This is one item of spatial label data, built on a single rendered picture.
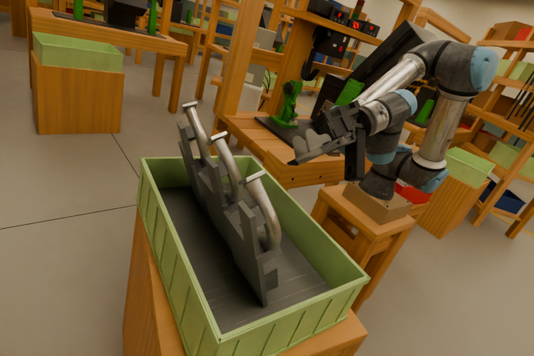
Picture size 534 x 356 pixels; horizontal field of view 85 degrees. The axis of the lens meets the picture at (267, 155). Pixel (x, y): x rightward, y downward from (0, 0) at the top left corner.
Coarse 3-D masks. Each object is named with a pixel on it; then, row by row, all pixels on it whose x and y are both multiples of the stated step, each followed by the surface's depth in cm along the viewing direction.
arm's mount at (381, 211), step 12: (348, 192) 128; (360, 192) 123; (396, 192) 133; (360, 204) 124; (372, 204) 119; (384, 204) 117; (396, 204) 121; (408, 204) 125; (372, 216) 119; (384, 216) 115; (396, 216) 122
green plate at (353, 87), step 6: (348, 84) 180; (354, 84) 177; (360, 84) 174; (342, 90) 182; (348, 90) 179; (354, 90) 176; (360, 90) 174; (342, 96) 181; (348, 96) 178; (354, 96) 175; (336, 102) 184; (342, 102) 180; (348, 102) 178
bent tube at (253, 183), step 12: (240, 180) 55; (252, 180) 54; (252, 192) 54; (264, 192) 54; (264, 204) 54; (264, 216) 54; (276, 216) 55; (276, 228) 54; (264, 240) 60; (276, 240) 56
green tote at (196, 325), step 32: (160, 160) 94; (256, 160) 112; (160, 224) 75; (288, 224) 95; (160, 256) 75; (320, 256) 84; (192, 288) 56; (352, 288) 68; (192, 320) 58; (288, 320) 59; (320, 320) 68; (192, 352) 58; (224, 352) 51; (256, 352) 58
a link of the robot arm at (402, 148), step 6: (402, 144) 121; (402, 150) 114; (408, 150) 115; (396, 156) 115; (402, 156) 114; (408, 156) 113; (390, 162) 116; (396, 162) 115; (402, 162) 113; (378, 168) 120; (384, 168) 119; (390, 168) 117; (396, 168) 115; (384, 174) 119; (390, 174) 118; (396, 174) 116
